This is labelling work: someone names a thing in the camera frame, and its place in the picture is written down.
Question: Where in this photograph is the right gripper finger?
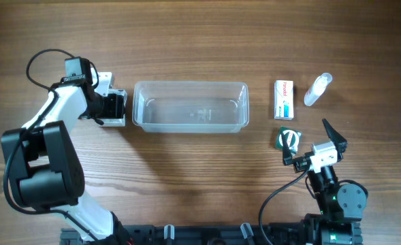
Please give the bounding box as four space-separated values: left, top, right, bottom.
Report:
281 133 292 165
322 118 347 152

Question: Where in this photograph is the white Hansaplast plaster box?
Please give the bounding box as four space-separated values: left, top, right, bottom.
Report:
98 89 128 127

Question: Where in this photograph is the green Zam-Buk box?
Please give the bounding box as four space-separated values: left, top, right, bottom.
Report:
274 126 302 154

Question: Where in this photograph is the clear plastic container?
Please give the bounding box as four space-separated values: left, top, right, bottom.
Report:
132 81 249 133

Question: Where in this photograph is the white Panadol box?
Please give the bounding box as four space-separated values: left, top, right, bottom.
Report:
274 80 294 120

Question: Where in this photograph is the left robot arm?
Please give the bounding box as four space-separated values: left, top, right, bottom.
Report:
1 56 133 244

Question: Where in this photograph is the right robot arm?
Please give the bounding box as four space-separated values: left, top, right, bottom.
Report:
283 119 368 245

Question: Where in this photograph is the clear spray bottle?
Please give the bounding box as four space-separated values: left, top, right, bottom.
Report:
304 73 333 106

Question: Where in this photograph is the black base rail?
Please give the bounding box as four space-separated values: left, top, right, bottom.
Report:
59 223 363 245

